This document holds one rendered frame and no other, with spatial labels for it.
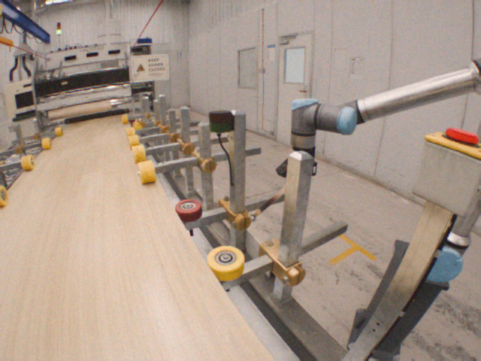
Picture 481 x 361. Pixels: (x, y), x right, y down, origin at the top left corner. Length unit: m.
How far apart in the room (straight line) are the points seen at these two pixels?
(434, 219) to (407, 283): 0.10
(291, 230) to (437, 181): 0.32
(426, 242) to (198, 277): 0.40
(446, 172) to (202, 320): 0.40
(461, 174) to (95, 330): 0.55
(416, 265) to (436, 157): 0.14
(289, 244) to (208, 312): 0.22
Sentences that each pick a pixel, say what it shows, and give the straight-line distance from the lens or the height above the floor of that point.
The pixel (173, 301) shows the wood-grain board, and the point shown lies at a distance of 0.46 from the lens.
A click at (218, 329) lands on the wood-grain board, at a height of 0.90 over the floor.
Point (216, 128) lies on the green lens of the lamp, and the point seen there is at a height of 1.14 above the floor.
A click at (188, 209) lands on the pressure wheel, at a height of 0.91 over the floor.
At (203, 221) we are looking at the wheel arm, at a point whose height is 0.85.
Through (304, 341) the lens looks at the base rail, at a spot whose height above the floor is 0.70.
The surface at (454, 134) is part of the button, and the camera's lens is 0.29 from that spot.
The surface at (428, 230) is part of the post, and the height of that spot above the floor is 1.11.
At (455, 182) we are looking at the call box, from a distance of 0.28.
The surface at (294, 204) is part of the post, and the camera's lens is 0.47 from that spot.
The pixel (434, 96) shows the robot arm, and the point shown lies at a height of 1.27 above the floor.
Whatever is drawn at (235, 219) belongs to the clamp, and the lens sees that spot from 0.72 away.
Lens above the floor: 1.26
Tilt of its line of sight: 24 degrees down
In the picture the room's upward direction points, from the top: straight up
